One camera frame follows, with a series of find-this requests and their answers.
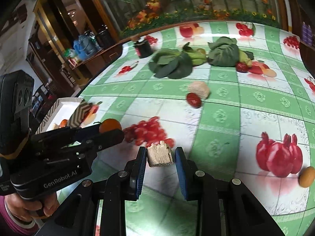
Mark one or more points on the chevron patterned box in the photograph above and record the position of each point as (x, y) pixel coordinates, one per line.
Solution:
(64, 108)

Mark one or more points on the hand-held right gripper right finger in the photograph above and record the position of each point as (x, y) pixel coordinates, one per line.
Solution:
(181, 172)

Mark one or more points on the person's left hand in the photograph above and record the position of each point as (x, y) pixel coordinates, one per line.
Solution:
(32, 209)

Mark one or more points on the purple bottle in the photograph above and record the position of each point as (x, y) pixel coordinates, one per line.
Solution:
(305, 32)
(310, 34)

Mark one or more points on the beige fibrous chunk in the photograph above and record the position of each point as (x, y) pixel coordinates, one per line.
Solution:
(199, 88)
(160, 153)

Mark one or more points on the red jujube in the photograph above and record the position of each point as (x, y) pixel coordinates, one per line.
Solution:
(193, 100)
(241, 66)

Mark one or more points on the dark pot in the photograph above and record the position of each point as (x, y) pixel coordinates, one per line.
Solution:
(104, 38)

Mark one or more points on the wooden cabinet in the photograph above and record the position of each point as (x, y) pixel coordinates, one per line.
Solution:
(73, 24)

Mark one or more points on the person's left forearm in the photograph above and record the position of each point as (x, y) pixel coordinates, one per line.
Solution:
(12, 225)

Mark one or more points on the green fruit print tablecloth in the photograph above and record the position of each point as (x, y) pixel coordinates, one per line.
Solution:
(221, 118)

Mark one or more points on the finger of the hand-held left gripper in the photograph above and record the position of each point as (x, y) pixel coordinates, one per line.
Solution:
(108, 139)
(64, 131)

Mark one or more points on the green bok choy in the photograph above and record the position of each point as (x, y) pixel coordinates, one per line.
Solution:
(224, 51)
(172, 62)

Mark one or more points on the orange with stem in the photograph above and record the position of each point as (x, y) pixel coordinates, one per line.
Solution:
(110, 125)

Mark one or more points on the flower and bamboo wall panel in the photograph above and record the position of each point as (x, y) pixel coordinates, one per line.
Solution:
(184, 0)

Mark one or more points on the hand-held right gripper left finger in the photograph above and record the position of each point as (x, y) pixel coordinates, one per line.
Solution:
(139, 174)

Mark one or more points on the tan round fruit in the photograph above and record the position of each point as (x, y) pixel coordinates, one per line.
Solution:
(307, 177)

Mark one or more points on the black canister red label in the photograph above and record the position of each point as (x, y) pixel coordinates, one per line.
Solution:
(142, 48)

